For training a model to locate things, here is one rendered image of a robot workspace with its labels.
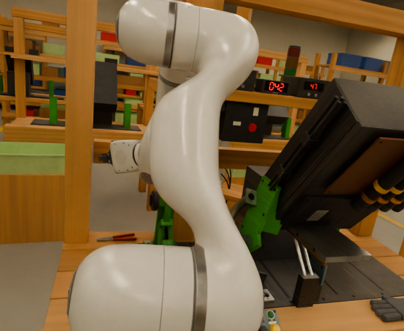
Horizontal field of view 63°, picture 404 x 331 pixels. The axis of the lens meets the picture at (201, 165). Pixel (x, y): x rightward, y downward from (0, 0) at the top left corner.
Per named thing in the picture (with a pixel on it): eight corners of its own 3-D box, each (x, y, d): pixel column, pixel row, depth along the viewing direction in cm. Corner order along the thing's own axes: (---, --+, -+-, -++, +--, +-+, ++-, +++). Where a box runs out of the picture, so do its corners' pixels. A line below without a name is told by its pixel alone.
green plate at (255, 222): (273, 250, 108) (299, 193, 104) (252, 245, 106) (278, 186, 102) (258, 233, 119) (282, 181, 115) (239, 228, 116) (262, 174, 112)
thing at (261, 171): (316, 258, 137) (335, 182, 128) (249, 261, 128) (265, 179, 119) (293, 236, 154) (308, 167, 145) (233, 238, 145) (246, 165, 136)
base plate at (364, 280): (421, 298, 122) (423, 293, 122) (118, 327, 91) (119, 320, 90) (346, 241, 161) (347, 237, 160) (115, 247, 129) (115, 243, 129)
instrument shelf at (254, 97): (374, 116, 135) (377, 106, 133) (156, 92, 109) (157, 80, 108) (336, 108, 158) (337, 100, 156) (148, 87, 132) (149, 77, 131)
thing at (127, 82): (146, 135, 787) (154, 37, 727) (1, 127, 681) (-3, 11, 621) (142, 131, 835) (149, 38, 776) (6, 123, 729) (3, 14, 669)
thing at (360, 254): (369, 264, 97) (372, 255, 96) (323, 266, 93) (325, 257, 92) (299, 209, 133) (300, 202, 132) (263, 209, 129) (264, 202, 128)
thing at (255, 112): (263, 144, 126) (270, 105, 122) (221, 141, 121) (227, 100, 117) (249, 137, 137) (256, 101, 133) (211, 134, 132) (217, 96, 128)
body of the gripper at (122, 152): (133, 138, 95) (106, 142, 100) (138, 173, 96) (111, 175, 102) (150, 136, 101) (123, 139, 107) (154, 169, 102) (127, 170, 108)
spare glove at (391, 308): (407, 298, 117) (409, 292, 117) (433, 320, 107) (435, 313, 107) (360, 301, 112) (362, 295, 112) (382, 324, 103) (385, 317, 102)
